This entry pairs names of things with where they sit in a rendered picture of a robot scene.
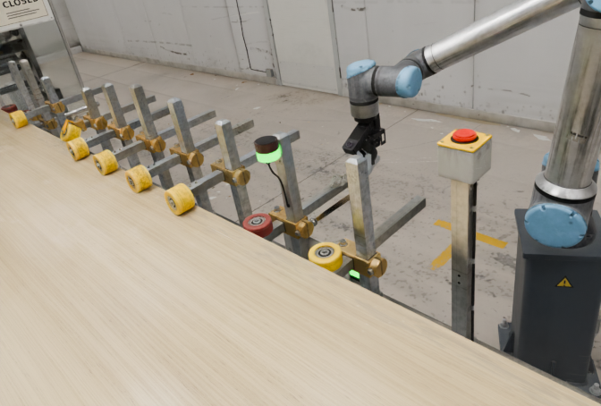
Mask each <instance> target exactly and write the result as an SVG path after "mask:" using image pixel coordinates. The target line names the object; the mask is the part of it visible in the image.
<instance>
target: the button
mask: <svg viewBox="0 0 601 406"><path fill-rule="evenodd" d="M476 137H477V133H476V132H475V131H473V130H470V129H460V130H458V131H455V132H454V133H453V138H454V139H455V140H456V141H459V142H470V141H473V140H474V139H475V138H476Z"/></svg>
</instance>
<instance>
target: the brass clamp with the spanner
mask: <svg viewBox="0 0 601 406"><path fill-rule="evenodd" d="M279 207H280V208H281V211H280V212H278V213H276V212H274V210H273V211H271V212H269V213H268V214H269V215H270V216H271V219H272V223H273V222H274V221H275V220H278V221H281V222H283V223H284V229H285V232H284V233H286V234H288V235H290V236H292V237H294V238H296V239H299V238H300V237H302V238H304V239H307V238H308V237H309V236H310V235H311V234H312V233H313V230H314V225H313V223H312V222H310V221H309V220H308V217H307V216H304V217H303V218H302V219H301V220H299V221H298V222H296V223H294V222H292V221H290V220H287V218H286V214H285V209H284V207H282V206H279Z"/></svg>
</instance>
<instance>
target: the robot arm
mask: <svg viewBox="0 0 601 406"><path fill-rule="evenodd" d="M579 7H580V19H579V24H578V28H577V32H576V36H575V40H574V44H573V48H572V52H571V60H570V63H569V68H568V71H567V76H566V80H565V84H564V88H563V95H562V99H561V104H560V107H559V112H558V115H557V120H556V124H555V128H554V136H553V139H552V143H551V148H550V151H549V152H548V153H546V154H545V155H544V158H543V162H542V170H541V173H539V174H538V175H537V176H536V179H535V183H534V187H533V191H532V196H531V200H530V203H529V208H528V211H527V212H526V214H525V221H524V223H525V228H526V230H527V232H528V234H529V235H530V236H531V237H532V238H533V239H534V240H536V241H538V242H539V243H541V244H543V245H546V246H548V247H552V248H560V249H578V248H583V247H586V246H588V245H589V244H591V243H592V242H593V241H594V240H595V238H596V236H597V227H596V224H595V221H594V218H593V216H592V211H593V206H594V201H595V198H596V195H597V178H598V172H599V170H600V168H599V160H598V155H599V151H600V149H601V0H516V1H515V2H513V3H511V4H508V5H506V6H505V7H503V8H501V9H499V10H497V11H495V12H493V13H490V14H489V15H487V16H485V17H483V18H481V19H479V20H477V21H474V22H473V23H471V24H470V25H468V26H466V27H464V28H462V29H460V30H457V31H455V32H454V33H452V34H450V35H448V36H446V37H444V38H441V39H439V40H437V41H436V42H434V43H432V44H430V45H427V46H425V47H422V48H421V49H416V50H413V51H412V52H410V53H409V54H408V55H407V56H406V57H404V58H403V59H402V60H401V61H400V62H399V63H397V64H396V65H395V66H383V65H381V66H379V65H376V64H377V63H376V62H375V61H374V60H370V59H368V60H361V61H358V62H355V63H351V64H350V65H348V67H347V69H346V73H347V77H346V79H347V82H348V90H349V99H350V108H351V116H352V117H354V121H355V122H357V123H358V124H357V126H356V127H355V129H354V130H353V131H352V133H351V135H350V136H349V138H348V139H347V140H346V141H345V143H344V144H343V146H342V148H343V151H344V152H345V153H347V154H351V155H358V156H363V157H365V158H366V159H367V161H368V175H370V174H371V173H372V171H373V169H374V166H375V165H376V164H377V163H378V162H379V160H380V156H378V155H377V149H376V148H377V147H379V146H380V141H381V146H382V145H384V144H385V143H386V142H385V140H383V141H382V134H384V137H385V129H384V128H381V126H380V115H379V104H378V96H380V97H402V98H408V97H416V96H417V95H418V93H419V91H420V88H421V84H422V81H423V80H424V79H426V78H428V77H430V76H432V75H434V74H436V73H439V72H441V71H442V70H443V69H446V68H448V67H450V66H452V65H454V64H456V63H459V62H461V61H463V60H465V59H468V58H470V57H472V56H474V55H476V54H479V53H481V52H483V51H485V50H487V49H489V48H491V47H494V46H496V45H498V44H501V43H503V42H504V41H506V40H508V39H510V38H514V37H516V36H518V35H520V34H522V33H524V32H526V31H528V30H531V29H534V28H536V27H537V26H539V25H541V24H544V23H546V22H548V21H551V20H552V19H555V18H557V17H559V16H561V15H563V14H565V13H568V12H570V11H572V10H574V9H577V8H579ZM380 130H381V131H380Z"/></svg>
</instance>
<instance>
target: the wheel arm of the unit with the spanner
mask: <svg viewBox="0 0 601 406"><path fill-rule="evenodd" d="M347 188H348V182H346V183H345V184H344V185H343V186H340V187H337V188H333V187H332V186H331V187H330V184H329V185H327V186H326V187H325V188H324V189H322V190H320V191H319V192H317V193H316V194H314V195H313V196H311V197H310V198H308V199H306V200H305V201H303V202H302V203H301V205H302V211H303V215H304V216H308V215H309V214H311V213H312V212H313V211H315V210H316V209H318V208H319V207H321V206H323V205H324V204H325V203H326V202H327V201H329V200H330V199H332V198H333V197H335V196H336V195H338V194H339V193H341V192H342V191H344V190H345V189H347ZM273 227H274V228H273V231H272V232H271V233H270V234H269V235H268V236H267V237H265V238H263V239H265V240H267V241H272V240H273V239H274V238H276V237H277V236H279V235H280V234H282V233H283V232H285V229H284V223H283V222H281V221H278V220H275V221H274V222H273Z"/></svg>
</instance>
